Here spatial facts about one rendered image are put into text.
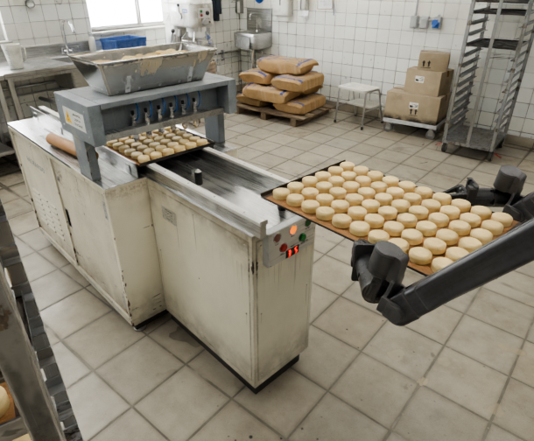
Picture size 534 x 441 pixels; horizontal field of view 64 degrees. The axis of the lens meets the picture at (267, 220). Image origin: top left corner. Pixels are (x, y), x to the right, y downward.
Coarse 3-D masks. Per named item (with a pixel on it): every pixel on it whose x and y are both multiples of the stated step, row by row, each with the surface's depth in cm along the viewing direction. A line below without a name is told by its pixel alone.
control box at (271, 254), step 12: (276, 228) 149; (288, 228) 152; (300, 228) 157; (312, 228) 162; (264, 240) 148; (288, 240) 154; (312, 240) 165; (264, 252) 151; (276, 252) 152; (264, 264) 153
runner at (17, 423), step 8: (0, 424) 49; (8, 424) 49; (16, 424) 50; (24, 424) 51; (0, 432) 49; (8, 432) 50; (16, 432) 50; (24, 432) 51; (0, 440) 50; (8, 440) 50
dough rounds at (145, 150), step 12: (144, 132) 215; (156, 132) 217; (168, 132) 215; (180, 132) 215; (108, 144) 203; (120, 144) 199; (132, 144) 199; (144, 144) 203; (156, 144) 199; (168, 144) 200; (180, 144) 203; (192, 144) 199; (132, 156) 188; (144, 156) 187; (156, 156) 188
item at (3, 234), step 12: (0, 228) 80; (0, 240) 81; (12, 240) 82; (12, 276) 85; (24, 276) 86; (36, 312) 91; (36, 348) 94; (48, 372) 98; (60, 396) 103; (72, 408) 108; (72, 420) 108
